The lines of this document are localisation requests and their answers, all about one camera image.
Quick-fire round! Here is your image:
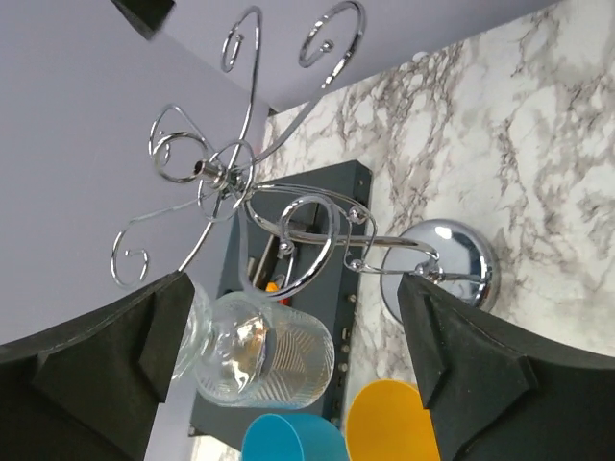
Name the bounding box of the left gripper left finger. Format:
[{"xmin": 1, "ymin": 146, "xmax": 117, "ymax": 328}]
[{"xmin": 1, "ymin": 272, "xmax": 195, "ymax": 460}]

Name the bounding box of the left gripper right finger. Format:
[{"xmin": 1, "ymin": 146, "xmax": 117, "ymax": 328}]
[{"xmin": 398, "ymin": 274, "xmax": 614, "ymax": 460}]

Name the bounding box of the ribbed clear wine glass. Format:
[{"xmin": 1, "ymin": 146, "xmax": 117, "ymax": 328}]
[{"xmin": 173, "ymin": 285, "xmax": 334, "ymax": 410}]

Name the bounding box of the scroll arm chrome glass rack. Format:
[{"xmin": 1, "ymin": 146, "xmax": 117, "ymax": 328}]
[{"xmin": 109, "ymin": 0, "xmax": 502, "ymax": 319}]

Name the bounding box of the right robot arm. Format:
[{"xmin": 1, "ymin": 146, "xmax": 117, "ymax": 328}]
[{"xmin": 111, "ymin": 0, "xmax": 176, "ymax": 40}]

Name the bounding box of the yellow plastic goblet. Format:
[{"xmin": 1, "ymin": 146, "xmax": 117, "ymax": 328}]
[{"xmin": 345, "ymin": 379, "xmax": 440, "ymax": 461}]

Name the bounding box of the blue plastic goblet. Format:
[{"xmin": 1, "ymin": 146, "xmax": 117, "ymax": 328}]
[{"xmin": 241, "ymin": 413, "xmax": 350, "ymax": 461}]

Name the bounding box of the orange utility knife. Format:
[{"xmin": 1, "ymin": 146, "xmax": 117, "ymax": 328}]
[{"xmin": 265, "ymin": 281, "xmax": 291, "ymax": 306}]

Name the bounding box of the black metal tool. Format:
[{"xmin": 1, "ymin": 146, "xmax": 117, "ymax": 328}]
[{"xmin": 248, "ymin": 232, "xmax": 305, "ymax": 291}]

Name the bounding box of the dark grey tool tray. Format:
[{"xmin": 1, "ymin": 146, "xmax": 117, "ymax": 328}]
[{"xmin": 191, "ymin": 160, "xmax": 372, "ymax": 450}]

